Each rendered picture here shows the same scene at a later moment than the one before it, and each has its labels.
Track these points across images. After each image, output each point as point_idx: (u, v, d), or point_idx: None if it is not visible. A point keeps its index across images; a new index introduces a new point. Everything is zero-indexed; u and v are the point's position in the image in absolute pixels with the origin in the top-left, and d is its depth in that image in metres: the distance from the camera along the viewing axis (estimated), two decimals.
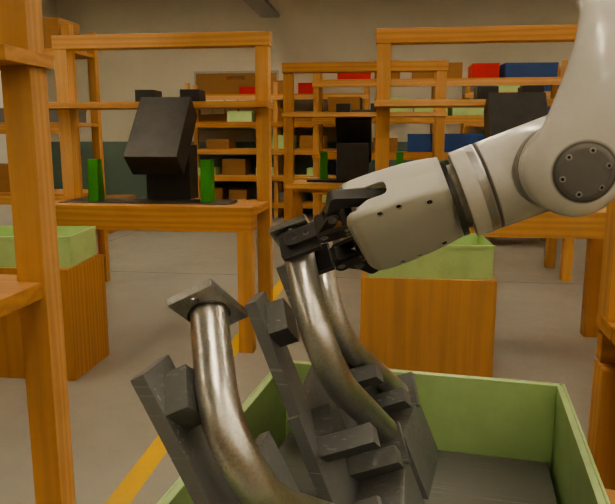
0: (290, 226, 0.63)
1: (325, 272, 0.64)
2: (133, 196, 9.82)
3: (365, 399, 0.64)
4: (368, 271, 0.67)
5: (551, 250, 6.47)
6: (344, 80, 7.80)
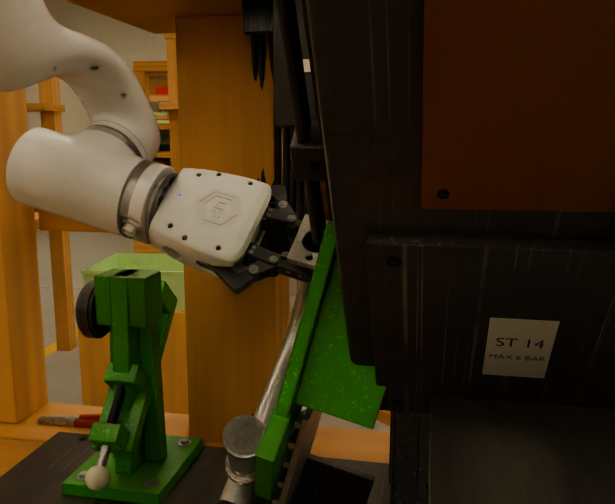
0: None
1: (290, 274, 0.64)
2: None
3: (269, 382, 0.70)
4: (242, 289, 0.62)
5: None
6: None
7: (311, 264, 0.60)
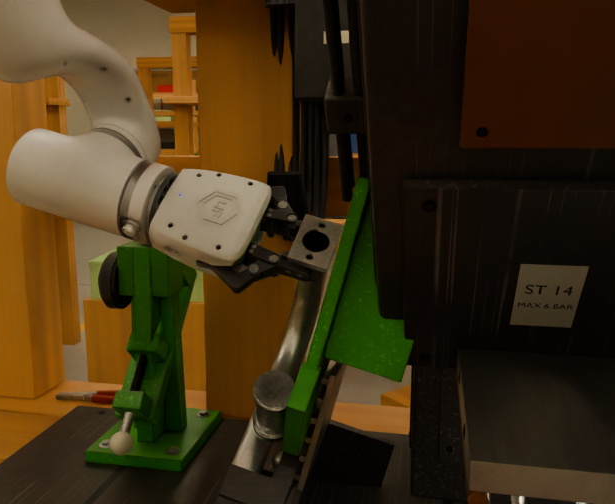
0: (321, 225, 0.63)
1: (290, 274, 0.64)
2: None
3: None
4: (242, 289, 0.62)
5: None
6: None
7: (312, 263, 0.60)
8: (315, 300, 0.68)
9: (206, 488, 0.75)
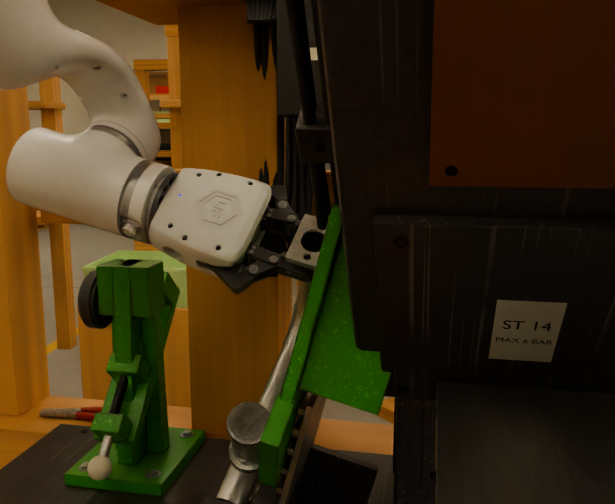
0: None
1: (290, 274, 0.64)
2: None
3: (270, 382, 0.70)
4: (242, 289, 0.62)
5: None
6: None
7: (309, 263, 0.60)
8: None
9: None
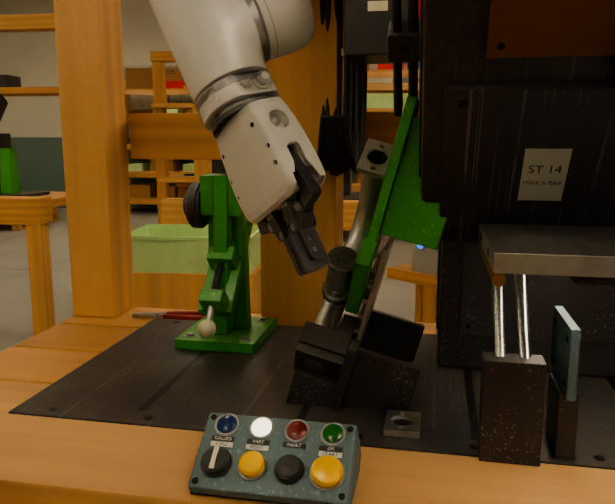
0: (380, 147, 0.83)
1: (294, 245, 0.62)
2: None
3: None
4: (308, 197, 0.60)
5: None
6: None
7: (375, 172, 0.80)
8: (373, 209, 0.88)
9: (275, 362, 0.94)
